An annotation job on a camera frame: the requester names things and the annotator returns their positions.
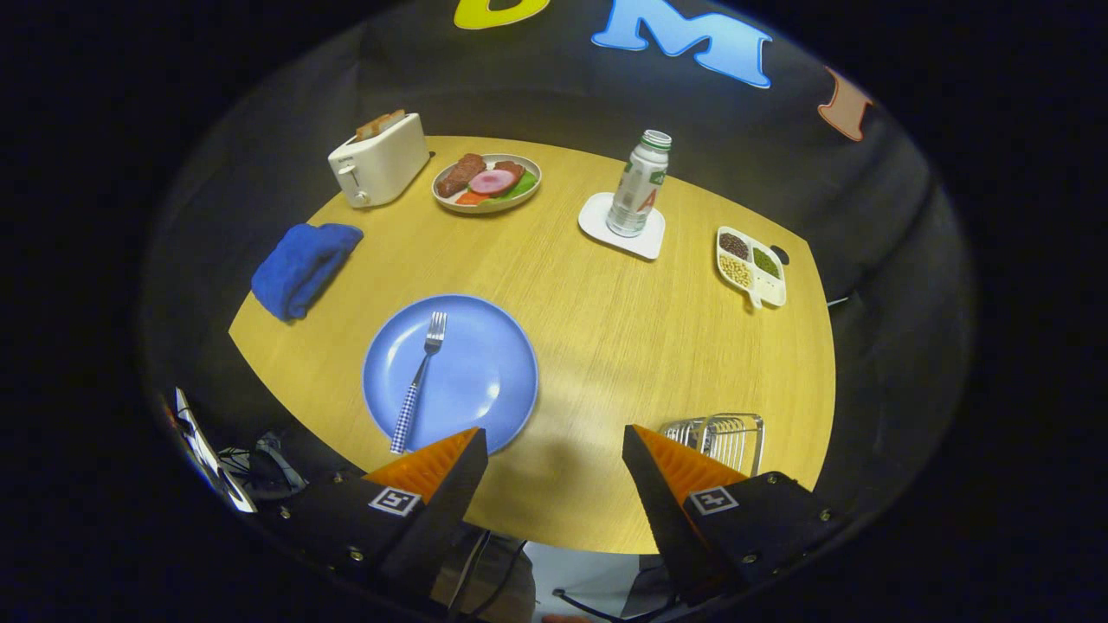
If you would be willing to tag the person's khaki trousers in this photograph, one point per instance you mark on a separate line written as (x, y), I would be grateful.
(502, 580)

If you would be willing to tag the folded blue towel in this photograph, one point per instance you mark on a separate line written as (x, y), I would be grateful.
(303, 268)

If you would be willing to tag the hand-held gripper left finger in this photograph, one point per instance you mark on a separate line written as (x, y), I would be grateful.
(450, 510)

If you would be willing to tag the black star chair base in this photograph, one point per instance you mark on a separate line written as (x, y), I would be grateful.
(268, 467)

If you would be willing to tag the pink ham slice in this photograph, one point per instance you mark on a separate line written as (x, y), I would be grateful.
(492, 183)

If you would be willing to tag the round blue plate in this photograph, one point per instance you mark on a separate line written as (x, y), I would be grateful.
(476, 372)

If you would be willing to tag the brown toast slice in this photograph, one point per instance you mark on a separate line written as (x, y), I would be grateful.
(391, 118)
(370, 128)

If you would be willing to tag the beige food plate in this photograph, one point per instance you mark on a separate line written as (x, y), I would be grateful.
(485, 208)

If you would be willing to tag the orange carrot slice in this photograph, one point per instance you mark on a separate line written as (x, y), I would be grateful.
(471, 198)

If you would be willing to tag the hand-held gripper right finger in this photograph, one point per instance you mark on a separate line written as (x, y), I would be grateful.
(662, 510)

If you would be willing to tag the white toaster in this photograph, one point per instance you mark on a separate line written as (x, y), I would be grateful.
(385, 164)

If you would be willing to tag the brown sausage patty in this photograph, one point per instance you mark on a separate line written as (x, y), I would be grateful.
(459, 176)

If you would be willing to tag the flat screen device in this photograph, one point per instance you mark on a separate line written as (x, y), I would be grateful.
(212, 459)

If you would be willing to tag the pile of dark red beans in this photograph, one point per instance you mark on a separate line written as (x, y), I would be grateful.
(734, 245)

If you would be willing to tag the white square coaster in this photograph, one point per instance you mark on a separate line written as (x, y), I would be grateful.
(597, 221)

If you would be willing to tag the green lettuce leaf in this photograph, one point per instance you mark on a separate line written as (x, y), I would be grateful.
(525, 184)

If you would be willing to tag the pile of green mung beans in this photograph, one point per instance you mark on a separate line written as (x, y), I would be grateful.
(766, 262)

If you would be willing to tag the white divided dish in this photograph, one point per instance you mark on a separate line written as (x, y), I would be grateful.
(770, 290)

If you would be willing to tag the clear drink bottle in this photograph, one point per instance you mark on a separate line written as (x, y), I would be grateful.
(636, 186)

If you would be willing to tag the pile of yellow soybeans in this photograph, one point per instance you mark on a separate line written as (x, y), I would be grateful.
(736, 272)

